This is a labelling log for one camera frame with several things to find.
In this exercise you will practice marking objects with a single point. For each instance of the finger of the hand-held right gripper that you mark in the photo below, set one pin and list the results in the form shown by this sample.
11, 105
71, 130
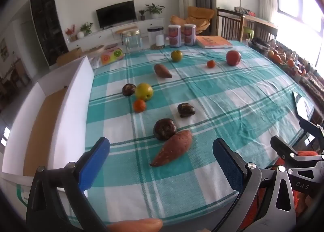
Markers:
312, 128
283, 147

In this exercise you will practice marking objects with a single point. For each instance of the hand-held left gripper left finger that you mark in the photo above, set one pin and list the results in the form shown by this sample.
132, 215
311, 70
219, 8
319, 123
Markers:
95, 163

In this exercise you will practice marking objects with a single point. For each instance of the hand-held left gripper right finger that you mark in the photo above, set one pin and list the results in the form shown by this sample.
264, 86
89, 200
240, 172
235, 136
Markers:
227, 163

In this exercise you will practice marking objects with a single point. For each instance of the large reddish sweet potato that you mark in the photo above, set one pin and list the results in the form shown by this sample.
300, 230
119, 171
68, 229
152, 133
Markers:
172, 148

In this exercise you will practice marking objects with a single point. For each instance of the large dark brown water chestnut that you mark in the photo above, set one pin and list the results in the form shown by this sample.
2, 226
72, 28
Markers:
165, 128

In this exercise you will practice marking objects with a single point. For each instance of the white cardboard box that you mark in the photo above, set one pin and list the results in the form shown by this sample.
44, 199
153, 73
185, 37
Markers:
76, 90

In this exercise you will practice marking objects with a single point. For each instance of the small brown sweet potato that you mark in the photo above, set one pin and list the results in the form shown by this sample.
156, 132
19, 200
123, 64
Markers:
162, 71

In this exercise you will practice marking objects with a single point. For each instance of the person's left hand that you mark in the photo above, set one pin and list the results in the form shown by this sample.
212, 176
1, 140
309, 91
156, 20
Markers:
136, 225

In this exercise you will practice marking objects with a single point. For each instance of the orange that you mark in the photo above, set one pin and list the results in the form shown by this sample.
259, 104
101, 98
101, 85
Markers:
276, 58
291, 63

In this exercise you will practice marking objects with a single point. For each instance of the teal checked tablecloth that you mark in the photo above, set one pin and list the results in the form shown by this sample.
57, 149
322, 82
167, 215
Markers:
202, 90

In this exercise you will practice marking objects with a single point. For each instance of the yellow green apple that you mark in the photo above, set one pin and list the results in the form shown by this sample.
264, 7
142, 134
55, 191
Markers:
144, 92

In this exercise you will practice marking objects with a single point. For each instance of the white printed packet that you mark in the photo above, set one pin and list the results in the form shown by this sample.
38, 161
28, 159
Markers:
95, 62

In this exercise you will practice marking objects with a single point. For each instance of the small orange tangerine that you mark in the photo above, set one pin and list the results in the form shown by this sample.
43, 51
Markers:
210, 63

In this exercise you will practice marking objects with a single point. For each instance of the red apple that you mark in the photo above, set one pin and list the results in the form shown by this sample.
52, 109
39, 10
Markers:
233, 57

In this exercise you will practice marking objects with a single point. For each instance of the fruit print pouch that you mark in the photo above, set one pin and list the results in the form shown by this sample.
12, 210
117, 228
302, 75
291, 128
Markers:
112, 55

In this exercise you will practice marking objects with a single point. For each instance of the light wooden chair back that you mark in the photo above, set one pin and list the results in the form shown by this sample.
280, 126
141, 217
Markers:
68, 56

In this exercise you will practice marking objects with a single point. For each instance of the green stool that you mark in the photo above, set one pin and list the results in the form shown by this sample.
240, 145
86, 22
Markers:
248, 32

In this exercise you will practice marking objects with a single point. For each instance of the wooden desk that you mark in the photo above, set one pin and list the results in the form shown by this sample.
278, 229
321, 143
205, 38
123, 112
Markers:
260, 23

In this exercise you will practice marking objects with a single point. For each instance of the green apple far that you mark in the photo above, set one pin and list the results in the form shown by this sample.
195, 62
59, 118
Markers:
176, 55

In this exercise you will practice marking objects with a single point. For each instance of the orange book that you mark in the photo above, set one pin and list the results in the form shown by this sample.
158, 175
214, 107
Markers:
212, 41

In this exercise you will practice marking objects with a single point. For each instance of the glass jar with gold lid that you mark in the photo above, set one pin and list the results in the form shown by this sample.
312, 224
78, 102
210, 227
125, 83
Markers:
132, 42

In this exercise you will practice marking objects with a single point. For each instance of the white television cabinet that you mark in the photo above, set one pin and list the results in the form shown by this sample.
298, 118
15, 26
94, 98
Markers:
101, 36

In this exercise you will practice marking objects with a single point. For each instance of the white round vase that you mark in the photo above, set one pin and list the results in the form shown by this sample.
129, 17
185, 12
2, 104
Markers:
80, 35

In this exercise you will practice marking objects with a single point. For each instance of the dark wooden chair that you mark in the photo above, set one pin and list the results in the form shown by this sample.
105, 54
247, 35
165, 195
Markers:
229, 24

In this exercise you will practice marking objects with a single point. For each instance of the red flowers in vase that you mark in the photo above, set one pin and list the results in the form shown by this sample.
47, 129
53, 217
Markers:
70, 32

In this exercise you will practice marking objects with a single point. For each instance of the red and white can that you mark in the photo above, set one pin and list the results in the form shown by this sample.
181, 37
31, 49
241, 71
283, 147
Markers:
174, 36
189, 34

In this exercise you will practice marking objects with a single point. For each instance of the leafy green potted plant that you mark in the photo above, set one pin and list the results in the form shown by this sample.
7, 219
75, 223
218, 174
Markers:
86, 28

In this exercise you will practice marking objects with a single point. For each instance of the clear jar with black lid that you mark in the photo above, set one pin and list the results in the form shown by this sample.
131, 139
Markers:
155, 37

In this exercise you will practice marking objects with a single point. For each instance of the dark glass bookcase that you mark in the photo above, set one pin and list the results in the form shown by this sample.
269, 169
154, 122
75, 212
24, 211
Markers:
46, 27

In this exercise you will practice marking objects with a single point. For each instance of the black television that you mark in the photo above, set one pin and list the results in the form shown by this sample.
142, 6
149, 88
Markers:
115, 14

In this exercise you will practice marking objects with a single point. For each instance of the small potted plant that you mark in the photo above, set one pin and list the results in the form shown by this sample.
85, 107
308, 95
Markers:
142, 15

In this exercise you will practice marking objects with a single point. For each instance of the large green potted plant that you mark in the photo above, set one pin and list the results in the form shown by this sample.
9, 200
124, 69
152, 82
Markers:
154, 9

